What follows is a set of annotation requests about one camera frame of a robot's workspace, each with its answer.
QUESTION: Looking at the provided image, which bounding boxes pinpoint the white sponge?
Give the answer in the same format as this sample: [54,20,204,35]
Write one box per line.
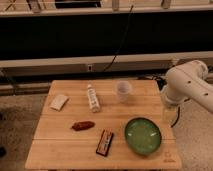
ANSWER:
[50,94,69,111]

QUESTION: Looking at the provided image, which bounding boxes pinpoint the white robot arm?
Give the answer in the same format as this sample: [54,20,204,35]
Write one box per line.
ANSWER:
[161,60,213,114]

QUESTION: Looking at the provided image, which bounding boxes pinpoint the clear plastic cup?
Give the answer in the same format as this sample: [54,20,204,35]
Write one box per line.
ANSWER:
[116,81,132,102]

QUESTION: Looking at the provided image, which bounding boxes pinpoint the white tube bottle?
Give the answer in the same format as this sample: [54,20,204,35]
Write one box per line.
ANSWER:
[87,84,100,113]

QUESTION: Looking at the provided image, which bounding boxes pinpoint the brown sausage-shaped item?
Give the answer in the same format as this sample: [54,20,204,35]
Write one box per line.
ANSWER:
[72,121,95,131]

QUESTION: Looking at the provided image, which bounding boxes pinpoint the black red candy bar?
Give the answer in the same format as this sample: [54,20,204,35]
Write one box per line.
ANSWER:
[96,130,114,157]

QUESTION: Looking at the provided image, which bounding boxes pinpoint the green plate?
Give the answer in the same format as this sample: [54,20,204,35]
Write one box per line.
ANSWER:
[124,117,162,156]

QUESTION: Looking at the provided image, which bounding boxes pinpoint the black hanging cable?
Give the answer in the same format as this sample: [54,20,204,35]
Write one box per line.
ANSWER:
[101,4,135,73]

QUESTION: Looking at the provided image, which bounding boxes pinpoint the white wall outlet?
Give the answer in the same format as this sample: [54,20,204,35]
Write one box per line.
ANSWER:
[88,64,93,72]

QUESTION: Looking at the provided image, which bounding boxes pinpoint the black floor cables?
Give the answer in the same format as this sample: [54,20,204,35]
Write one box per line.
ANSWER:
[146,75,183,128]

